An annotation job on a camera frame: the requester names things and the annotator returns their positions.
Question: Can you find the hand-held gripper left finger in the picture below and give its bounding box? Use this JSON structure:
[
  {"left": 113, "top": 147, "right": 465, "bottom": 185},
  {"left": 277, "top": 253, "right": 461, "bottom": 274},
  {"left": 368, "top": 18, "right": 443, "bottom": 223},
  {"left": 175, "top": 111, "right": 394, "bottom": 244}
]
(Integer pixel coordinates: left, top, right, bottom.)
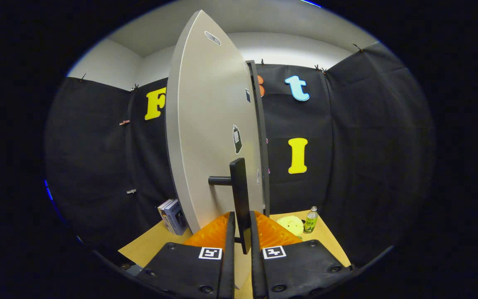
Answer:
[{"left": 137, "top": 211, "right": 236, "bottom": 299}]

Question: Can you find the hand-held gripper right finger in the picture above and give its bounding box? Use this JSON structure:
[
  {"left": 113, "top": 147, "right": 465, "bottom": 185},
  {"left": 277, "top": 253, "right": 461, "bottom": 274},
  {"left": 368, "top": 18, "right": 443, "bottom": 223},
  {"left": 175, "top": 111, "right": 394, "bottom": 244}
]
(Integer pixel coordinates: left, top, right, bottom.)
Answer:
[{"left": 249, "top": 210, "right": 354, "bottom": 299}]

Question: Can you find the black door handle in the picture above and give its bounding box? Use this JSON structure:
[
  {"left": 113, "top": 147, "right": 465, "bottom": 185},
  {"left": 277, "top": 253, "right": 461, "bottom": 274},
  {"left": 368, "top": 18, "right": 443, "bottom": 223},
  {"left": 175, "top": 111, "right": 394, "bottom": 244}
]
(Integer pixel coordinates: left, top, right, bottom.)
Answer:
[{"left": 208, "top": 158, "right": 251, "bottom": 255}]

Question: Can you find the yellow round soft toy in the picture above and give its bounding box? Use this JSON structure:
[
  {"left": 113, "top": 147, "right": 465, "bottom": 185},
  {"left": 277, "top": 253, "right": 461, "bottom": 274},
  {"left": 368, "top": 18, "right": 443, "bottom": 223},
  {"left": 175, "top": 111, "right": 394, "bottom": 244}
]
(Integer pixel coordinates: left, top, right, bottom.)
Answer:
[{"left": 276, "top": 216, "right": 305, "bottom": 239}]

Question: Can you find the blue book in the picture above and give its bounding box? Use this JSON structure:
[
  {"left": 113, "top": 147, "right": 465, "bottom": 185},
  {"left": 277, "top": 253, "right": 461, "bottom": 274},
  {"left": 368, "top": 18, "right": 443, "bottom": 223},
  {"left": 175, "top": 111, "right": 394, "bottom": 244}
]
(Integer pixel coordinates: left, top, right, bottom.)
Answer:
[{"left": 162, "top": 199, "right": 188, "bottom": 236}]

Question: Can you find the green label plastic bottle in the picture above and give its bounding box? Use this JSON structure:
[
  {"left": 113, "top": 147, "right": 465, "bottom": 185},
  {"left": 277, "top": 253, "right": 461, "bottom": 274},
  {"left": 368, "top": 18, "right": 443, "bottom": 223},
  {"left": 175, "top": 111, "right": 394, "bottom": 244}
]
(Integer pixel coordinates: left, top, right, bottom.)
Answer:
[{"left": 304, "top": 206, "right": 319, "bottom": 234}]

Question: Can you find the pale-spined book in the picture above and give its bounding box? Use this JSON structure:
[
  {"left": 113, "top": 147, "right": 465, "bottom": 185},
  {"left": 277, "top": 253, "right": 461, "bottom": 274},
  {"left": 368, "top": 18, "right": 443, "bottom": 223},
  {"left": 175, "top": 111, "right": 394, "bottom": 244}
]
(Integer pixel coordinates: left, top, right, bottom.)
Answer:
[{"left": 158, "top": 199, "right": 174, "bottom": 233}]

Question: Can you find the black backdrop cloth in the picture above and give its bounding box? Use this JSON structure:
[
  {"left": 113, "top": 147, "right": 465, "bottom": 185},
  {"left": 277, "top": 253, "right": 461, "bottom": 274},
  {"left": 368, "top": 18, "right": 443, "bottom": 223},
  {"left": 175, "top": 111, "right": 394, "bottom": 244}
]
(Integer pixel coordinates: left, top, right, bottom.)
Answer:
[{"left": 44, "top": 42, "right": 437, "bottom": 267}]

